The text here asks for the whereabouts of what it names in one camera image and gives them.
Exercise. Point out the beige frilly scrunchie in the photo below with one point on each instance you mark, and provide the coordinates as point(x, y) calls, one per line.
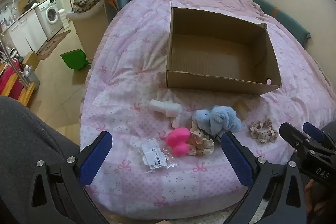
point(200, 144)

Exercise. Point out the white paper rolls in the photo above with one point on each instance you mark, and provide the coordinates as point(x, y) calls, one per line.
point(63, 18)

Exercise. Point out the brown floor carton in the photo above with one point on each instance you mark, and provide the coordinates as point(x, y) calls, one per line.
point(31, 58)

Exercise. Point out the clear plastic bag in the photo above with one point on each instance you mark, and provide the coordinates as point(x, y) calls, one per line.
point(152, 155)

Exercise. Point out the cardboard box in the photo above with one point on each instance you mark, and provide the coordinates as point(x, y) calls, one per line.
point(210, 50)

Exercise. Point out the pink patterned bed quilt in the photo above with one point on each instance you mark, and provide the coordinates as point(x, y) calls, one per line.
point(131, 56)

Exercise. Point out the green bin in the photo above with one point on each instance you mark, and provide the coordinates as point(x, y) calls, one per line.
point(74, 60)

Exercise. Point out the teal headboard cushion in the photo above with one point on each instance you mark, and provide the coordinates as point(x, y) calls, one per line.
point(283, 19)

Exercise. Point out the person's grey trouser leg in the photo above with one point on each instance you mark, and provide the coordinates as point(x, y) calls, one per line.
point(26, 134)

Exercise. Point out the beige armchair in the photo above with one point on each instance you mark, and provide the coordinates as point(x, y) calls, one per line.
point(84, 29)

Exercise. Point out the white plastic piece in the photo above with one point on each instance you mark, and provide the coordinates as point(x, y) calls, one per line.
point(172, 109)

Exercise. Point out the person's right hand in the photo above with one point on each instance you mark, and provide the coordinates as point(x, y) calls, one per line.
point(311, 195)

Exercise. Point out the white kitchen cabinet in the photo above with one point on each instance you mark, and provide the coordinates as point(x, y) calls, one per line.
point(23, 32)

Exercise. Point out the blue plush dog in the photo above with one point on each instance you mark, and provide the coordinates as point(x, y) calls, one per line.
point(218, 119)

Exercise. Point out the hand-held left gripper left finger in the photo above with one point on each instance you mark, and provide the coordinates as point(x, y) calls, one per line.
point(95, 157)

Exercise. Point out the red suitcase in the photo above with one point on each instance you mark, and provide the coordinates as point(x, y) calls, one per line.
point(10, 79)

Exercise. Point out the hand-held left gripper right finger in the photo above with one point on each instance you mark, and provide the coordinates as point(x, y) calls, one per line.
point(236, 158)

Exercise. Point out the white washing machine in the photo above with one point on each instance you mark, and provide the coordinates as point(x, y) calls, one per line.
point(50, 14)

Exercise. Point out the grey bucket with bottles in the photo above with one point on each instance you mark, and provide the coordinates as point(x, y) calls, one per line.
point(32, 78)

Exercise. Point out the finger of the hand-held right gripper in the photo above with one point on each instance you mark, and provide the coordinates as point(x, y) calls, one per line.
point(313, 132)
point(291, 134)

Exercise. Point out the brown knitted scrunchie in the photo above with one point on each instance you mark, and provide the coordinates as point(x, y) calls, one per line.
point(256, 130)

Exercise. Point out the pink heart-shaped soft toy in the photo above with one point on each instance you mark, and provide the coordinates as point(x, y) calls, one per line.
point(177, 138)

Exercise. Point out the wooden shelf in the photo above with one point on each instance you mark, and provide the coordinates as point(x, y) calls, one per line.
point(26, 94)

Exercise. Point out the brown doormat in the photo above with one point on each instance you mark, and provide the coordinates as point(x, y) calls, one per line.
point(52, 43)

